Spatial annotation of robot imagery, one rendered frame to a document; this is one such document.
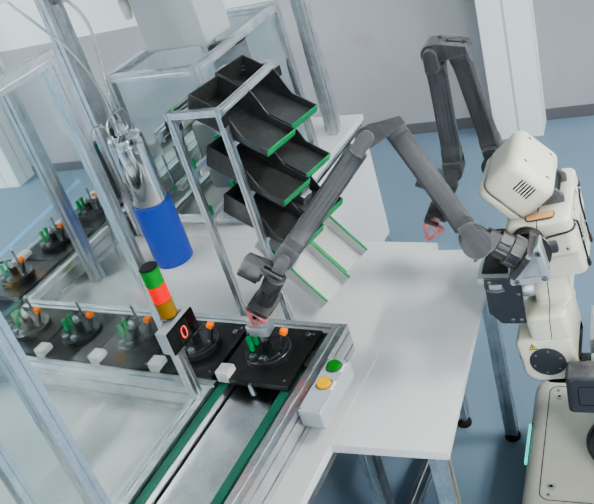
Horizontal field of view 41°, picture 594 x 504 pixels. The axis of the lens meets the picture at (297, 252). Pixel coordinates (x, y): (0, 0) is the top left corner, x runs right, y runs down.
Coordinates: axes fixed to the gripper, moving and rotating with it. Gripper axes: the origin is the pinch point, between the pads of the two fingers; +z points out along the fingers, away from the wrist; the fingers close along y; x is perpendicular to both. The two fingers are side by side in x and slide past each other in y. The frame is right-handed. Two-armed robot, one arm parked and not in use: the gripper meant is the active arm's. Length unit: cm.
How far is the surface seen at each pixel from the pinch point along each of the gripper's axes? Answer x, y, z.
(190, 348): -13.8, 4.7, 22.3
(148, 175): -67, -59, 32
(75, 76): -114, -78, 25
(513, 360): 95, -108, 69
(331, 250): 7.5, -41.7, 2.3
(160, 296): -22.4, 20.0, -12.8
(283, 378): 15.1, 9.5, 5.0
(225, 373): 0.0, 11.9, 13.8
